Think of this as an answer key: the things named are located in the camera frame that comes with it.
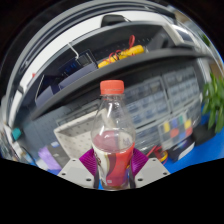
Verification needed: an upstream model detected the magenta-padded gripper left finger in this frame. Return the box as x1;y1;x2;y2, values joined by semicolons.
56;148;101;190

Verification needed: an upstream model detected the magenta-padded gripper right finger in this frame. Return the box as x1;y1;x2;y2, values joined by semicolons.
127;148;171;190

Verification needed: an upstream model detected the clear red-capped drink bottle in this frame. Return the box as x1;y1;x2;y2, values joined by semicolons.
90;79;137;191

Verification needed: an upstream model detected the yellow multimeter with red leads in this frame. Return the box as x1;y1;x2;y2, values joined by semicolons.
146;144;170;165

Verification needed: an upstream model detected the purple plastic bag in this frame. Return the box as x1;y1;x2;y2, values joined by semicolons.
37;146;63;171

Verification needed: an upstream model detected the beige dotted tray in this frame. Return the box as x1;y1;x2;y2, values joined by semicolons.
53;111;101;160

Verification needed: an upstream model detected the black box with white label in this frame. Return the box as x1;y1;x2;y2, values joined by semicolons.
166;134;197;164

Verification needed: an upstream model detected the clear box of coloured parts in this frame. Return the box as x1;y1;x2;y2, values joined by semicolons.
157;114;195;150

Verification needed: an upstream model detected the black hard case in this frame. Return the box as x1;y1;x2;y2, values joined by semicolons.
193;122;218;147

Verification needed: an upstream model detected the grey small-parts drawer cabinet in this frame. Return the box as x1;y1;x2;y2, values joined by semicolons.
123;76;172;130
161;65;202;112

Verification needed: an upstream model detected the green potted plant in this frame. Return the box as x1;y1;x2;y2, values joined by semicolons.
201;72;224;135

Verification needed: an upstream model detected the black overhead shelf unit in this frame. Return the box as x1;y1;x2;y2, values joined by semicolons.
9;13;222;122

